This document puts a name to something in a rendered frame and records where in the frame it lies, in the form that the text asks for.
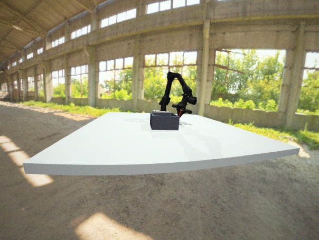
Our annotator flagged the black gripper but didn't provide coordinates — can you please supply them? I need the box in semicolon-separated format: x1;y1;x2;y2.
172;101;192;117

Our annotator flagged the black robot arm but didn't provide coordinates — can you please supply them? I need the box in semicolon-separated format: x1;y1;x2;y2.
159;72;197;111

